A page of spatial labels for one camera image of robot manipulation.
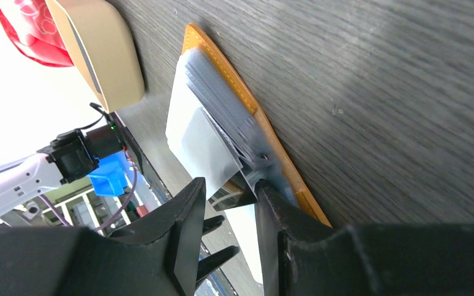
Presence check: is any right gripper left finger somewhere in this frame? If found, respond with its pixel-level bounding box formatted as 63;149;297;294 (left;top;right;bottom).
0;177;206;295

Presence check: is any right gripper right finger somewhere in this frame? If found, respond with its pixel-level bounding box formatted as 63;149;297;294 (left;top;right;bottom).
255;180;474;295

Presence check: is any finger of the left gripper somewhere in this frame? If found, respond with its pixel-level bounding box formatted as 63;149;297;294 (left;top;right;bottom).
202;215;225;236
196;245;240;288

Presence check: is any orange leather card holder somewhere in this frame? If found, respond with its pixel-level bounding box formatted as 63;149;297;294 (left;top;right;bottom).
165;23;329;224

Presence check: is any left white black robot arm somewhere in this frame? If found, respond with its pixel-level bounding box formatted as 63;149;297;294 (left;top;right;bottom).
0;126;239;295

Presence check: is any beige oval card tray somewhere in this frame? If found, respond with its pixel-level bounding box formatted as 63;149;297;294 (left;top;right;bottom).
46;0;145;113

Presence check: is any pink white crumpled cloth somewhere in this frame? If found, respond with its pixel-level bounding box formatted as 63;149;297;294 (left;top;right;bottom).
0;0;73;68

